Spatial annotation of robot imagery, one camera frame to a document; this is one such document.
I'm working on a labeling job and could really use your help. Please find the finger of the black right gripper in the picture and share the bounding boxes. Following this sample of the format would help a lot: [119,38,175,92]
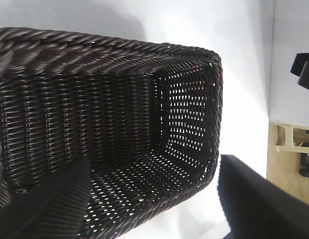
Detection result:
[297,61,309,92]
[290,52,309,78]

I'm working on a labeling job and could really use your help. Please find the beige plastic rack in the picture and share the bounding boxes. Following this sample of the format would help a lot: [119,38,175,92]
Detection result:
[270,121,309,152]

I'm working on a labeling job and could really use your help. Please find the dark brown woven basket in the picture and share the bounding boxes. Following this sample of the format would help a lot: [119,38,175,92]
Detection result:
[0,26,223,239]

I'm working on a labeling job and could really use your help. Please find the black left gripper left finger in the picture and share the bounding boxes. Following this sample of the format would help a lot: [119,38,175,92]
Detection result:
[0,156,92,239]

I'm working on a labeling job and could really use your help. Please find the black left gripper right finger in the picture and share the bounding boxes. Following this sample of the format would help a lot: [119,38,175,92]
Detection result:
[217,153,309,239]

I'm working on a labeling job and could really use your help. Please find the black round floor object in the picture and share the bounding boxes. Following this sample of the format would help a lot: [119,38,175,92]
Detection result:
[298,152,309,179]

